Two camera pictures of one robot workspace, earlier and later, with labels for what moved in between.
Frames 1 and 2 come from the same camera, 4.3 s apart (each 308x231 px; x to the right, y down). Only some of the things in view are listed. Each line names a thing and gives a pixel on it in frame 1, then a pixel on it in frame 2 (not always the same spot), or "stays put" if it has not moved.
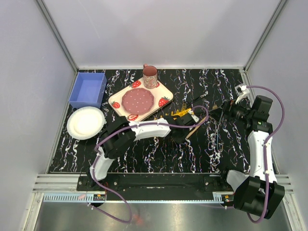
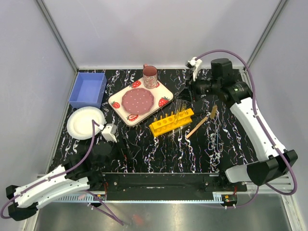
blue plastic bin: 88,90 stays put
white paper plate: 86,122 stays put
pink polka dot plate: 137,101 stays put
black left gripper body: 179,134 -> 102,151
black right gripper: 228,109 -> 185,95
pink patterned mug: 149,76 stays put
